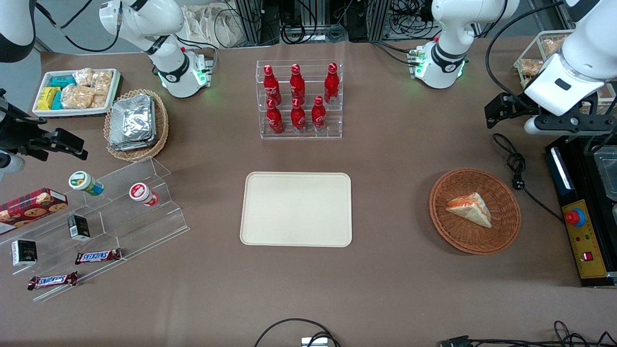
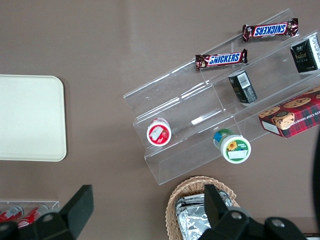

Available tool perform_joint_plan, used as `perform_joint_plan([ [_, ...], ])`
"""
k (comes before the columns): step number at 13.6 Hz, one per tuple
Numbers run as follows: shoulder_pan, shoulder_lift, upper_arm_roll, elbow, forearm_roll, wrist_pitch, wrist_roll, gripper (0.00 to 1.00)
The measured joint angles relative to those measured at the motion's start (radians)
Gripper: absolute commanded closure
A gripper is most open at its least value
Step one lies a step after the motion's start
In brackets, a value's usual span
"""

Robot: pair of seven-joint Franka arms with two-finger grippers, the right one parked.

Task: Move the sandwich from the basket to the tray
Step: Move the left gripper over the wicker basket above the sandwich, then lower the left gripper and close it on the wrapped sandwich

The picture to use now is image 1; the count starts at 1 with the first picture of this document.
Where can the beige plastic tray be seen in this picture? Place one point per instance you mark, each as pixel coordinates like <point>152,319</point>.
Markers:
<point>296,209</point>

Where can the black sealing machine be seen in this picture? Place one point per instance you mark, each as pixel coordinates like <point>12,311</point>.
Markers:
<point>556,159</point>

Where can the triangular sandwich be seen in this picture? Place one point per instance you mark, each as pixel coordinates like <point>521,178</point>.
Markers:
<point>470,209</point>

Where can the teal snack packet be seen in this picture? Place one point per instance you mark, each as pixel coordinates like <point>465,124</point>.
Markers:
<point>62,81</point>
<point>58,101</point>

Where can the red cola bottle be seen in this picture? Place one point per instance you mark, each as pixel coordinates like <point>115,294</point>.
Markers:
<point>297,84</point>
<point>274,120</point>
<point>298,118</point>
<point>318,116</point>
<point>271,86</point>
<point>331,84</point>

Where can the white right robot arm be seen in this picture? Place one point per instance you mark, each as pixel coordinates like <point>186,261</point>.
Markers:
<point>144,19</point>

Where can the black right camera mount bracket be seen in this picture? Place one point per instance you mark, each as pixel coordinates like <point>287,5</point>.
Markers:
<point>67,142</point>

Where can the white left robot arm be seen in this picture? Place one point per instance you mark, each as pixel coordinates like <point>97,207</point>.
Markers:
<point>448,29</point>

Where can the aluminium frame post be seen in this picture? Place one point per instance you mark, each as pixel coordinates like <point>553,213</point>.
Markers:
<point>248,19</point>

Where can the red emergency stop button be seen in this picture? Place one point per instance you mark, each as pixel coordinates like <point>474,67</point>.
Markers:
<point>574,218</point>

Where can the green lid snack cup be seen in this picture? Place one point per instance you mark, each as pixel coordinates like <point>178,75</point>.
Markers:
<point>84,182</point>

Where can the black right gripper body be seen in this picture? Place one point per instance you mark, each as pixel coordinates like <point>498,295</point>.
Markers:
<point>18,136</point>

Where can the yellow snack packet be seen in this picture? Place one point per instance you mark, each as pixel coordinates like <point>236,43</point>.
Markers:
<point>47,98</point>

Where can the oval light wicker basket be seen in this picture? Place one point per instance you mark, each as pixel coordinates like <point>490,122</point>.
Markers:
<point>161,125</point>

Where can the yellow control panel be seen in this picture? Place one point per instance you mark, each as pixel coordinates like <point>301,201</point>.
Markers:
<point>590,241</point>

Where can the clear acrylic step stand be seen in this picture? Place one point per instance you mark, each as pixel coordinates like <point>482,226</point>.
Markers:
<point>140,226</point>

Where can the small black white carton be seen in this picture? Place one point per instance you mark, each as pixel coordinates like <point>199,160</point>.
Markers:
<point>24,253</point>

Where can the small silver device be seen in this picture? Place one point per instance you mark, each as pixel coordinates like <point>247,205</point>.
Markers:
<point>314,342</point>

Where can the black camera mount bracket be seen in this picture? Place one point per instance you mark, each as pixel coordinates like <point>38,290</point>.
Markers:
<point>501,108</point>
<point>67,142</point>

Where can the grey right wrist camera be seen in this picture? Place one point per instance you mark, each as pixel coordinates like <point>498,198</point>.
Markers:
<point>9,163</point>

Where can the red cookie box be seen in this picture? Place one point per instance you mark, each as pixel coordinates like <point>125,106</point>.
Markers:
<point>29,207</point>

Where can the black left camera mount bracket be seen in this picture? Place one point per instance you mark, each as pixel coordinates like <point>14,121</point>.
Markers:
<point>501,108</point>

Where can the white cloth bag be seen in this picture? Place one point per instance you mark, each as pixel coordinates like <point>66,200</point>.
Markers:
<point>207,24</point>

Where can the clear bag of fried snacks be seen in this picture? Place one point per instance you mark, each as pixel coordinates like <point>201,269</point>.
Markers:
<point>552,46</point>
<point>531,67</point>

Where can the silver foil pouch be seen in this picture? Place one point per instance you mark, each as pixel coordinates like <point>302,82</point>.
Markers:
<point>131,118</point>
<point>132,146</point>

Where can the red lid snack cup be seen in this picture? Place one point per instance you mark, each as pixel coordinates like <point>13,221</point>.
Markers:
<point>141,193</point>

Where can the clear acrylic bottle rack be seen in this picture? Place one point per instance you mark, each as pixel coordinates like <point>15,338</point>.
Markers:
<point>287,136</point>

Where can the clear plastic container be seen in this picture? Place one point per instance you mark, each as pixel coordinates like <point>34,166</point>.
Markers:
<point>607,173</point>

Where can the white rectangular snack tray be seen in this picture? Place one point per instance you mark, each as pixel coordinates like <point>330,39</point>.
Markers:
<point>41,112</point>

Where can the snickers chocolate bar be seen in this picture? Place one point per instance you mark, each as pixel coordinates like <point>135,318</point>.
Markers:
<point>98,256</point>
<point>52,281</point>

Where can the clear bag of rice crackers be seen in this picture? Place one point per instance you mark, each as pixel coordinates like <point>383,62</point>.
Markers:
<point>83,77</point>
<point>102,82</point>
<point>99,101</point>
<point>77,97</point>

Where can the round brown wicker basket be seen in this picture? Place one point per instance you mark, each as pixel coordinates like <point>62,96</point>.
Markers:
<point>462,236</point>

